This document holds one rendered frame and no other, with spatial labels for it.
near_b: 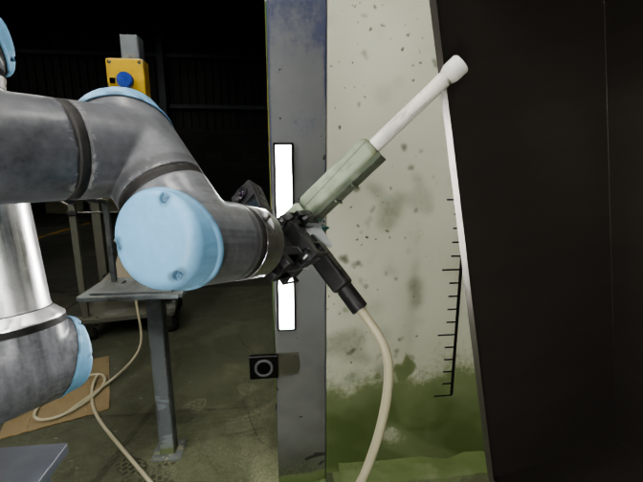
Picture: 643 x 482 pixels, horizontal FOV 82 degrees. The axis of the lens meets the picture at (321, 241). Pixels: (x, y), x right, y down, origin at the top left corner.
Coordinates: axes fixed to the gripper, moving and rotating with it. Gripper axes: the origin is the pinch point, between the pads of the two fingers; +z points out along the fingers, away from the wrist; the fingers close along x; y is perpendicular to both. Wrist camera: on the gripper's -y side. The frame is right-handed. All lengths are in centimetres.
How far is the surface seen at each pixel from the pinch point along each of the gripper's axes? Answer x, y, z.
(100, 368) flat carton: -185, -61, 100
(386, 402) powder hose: -7.9, 30.1, 0.3
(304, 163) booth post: 0, -33, 48
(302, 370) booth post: -53, 16, 62
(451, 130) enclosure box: 30.7, 1.2, 12.0
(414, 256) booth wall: 3, 11, 72
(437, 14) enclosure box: 41.7, -14.2, 6.1
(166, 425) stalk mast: -118, -2, 60
